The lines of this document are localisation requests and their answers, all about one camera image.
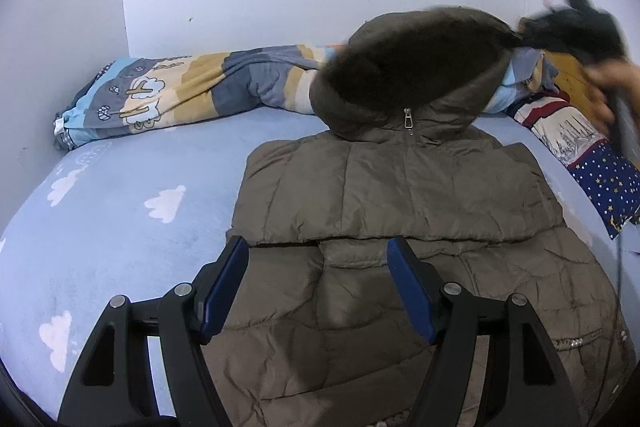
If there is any olive quilted hooded coat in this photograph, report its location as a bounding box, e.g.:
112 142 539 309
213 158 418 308
204 8 636 426

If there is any person's right hand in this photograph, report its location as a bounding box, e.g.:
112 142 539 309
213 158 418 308
582 60 640 136

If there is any wooden headboard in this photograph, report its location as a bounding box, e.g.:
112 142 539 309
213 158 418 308
513 51 596 128

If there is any blue star moon pillow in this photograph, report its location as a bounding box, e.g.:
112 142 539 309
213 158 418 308
506 92 639 239

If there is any light blue cloud bedsheet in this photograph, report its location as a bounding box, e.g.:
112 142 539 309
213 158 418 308
1 108 639 421

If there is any colourful patchwork cartoon quilt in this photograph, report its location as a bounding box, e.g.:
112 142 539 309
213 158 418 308
52 42 561 152

